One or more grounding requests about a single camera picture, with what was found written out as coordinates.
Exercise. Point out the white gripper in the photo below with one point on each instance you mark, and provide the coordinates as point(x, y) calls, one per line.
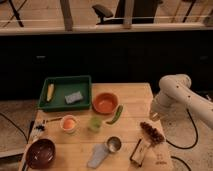
point(155, 115)

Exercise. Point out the black office chair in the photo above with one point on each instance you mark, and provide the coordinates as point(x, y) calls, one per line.
point(144, 12)

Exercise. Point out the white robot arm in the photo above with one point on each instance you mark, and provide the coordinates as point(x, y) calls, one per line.
point(176, 88)

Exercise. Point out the small metal cup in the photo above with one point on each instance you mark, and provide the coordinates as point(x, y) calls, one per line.
point(113, 144)

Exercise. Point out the dark purple grape bunch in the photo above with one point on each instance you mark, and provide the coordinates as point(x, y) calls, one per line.
point(152, 133)

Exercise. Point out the small green cup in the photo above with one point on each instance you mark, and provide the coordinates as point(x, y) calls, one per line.
point(95, 124)

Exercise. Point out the grey blue sponge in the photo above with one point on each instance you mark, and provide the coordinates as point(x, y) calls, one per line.
point(74, 97)

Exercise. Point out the grey blue cloth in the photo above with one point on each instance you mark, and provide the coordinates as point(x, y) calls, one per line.
point(100, 152)

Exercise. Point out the dark maroon bowl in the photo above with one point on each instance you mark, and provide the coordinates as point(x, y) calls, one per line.
point(41, 154)

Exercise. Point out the red orange bowl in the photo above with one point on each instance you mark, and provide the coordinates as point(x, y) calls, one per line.
point(105, 103)

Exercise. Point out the white cup orange inside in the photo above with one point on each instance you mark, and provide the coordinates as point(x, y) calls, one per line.
point(68, 124)

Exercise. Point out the green plastic tray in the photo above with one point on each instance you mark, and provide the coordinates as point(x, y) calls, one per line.
point(64, 86)

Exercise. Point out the black white brush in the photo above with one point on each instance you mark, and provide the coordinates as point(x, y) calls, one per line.
point(37, 132)

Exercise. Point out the yellow corn cob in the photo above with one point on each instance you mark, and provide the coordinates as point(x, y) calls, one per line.
point(50, 91)

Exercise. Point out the brown white box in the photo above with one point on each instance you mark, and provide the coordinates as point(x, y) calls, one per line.
point(139, 152)

